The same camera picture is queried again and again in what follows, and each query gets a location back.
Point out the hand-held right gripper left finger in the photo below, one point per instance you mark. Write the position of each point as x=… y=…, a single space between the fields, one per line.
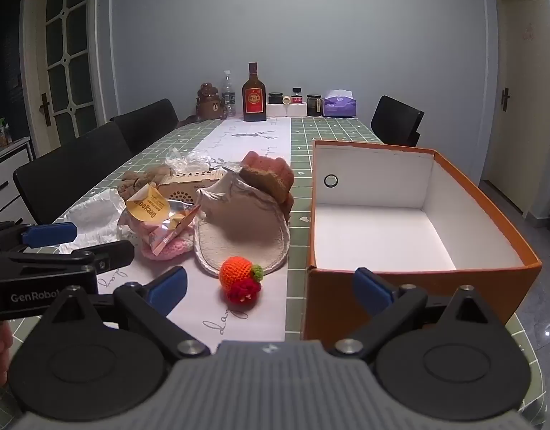
x=169 y=287

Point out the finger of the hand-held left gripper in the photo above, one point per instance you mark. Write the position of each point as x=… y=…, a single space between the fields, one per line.
x=109 y=254
x=51 y=234

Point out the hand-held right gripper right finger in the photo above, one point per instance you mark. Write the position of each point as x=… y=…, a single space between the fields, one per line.
x=371 y=287

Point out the orange cardboard box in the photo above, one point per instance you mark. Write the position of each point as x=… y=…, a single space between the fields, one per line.
x=337 y=295

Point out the orange crochet strawberry toy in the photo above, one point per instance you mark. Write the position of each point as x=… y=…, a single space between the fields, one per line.
x=234 y=273

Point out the beige fabric slipper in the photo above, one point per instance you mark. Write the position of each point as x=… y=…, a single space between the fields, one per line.
x=243 y=226

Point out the reddish brown sponge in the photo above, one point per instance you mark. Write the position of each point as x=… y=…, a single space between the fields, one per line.
x=266 y=172

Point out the pink knitted item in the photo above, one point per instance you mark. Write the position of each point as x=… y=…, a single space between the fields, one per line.
x=176 y=251

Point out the white cloth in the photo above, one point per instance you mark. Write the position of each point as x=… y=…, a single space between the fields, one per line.
x=95 y=210

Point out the yellow label snack packet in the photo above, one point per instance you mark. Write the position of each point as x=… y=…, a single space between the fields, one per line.
x=167 y=233

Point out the black chair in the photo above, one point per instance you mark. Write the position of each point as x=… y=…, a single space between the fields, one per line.
x=396 y=121
x=149 y=121
x=73 y=170

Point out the white cabinet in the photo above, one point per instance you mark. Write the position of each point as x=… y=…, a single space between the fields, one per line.
x=8 y=179

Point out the brown plush toy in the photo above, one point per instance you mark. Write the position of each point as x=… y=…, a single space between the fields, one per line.
x=131 y=181

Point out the wooden radio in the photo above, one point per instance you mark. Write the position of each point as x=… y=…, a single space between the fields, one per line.
x=181 y=188

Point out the green spray bottle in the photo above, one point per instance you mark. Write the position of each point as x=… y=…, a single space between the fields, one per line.
x=1 y=133

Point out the clear plastic wrap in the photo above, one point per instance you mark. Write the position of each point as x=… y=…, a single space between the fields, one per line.
x=194 y=161

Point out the green checked tablecloth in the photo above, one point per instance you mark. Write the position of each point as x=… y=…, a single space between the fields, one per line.
x=337 y=127

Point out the glass panel door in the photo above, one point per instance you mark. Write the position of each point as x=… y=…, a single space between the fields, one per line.
x=60 y=53

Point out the brown bear figurine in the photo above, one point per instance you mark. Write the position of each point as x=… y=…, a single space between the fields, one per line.
x=208 y=103

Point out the purple tissue pack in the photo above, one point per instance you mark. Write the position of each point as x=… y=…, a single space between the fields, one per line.
x=340 y=106

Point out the tall dark jar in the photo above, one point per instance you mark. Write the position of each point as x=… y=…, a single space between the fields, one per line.
x=314 y=105

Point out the white box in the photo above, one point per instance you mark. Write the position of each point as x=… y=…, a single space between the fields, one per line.
x=297 y=110
x=276 y=110

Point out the clear water bottle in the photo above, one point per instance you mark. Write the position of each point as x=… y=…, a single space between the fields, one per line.
x=228 y=96

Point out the small red-label bottle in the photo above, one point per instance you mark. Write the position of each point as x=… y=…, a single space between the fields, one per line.
x=296 y=97

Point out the brown liquor bottle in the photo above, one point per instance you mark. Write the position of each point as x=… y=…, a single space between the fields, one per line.
x=254 y=98

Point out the small dark jar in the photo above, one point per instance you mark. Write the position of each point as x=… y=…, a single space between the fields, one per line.
x=275 y=98

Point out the plain cream door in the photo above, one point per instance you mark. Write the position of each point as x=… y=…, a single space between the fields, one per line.
x=523 y=98

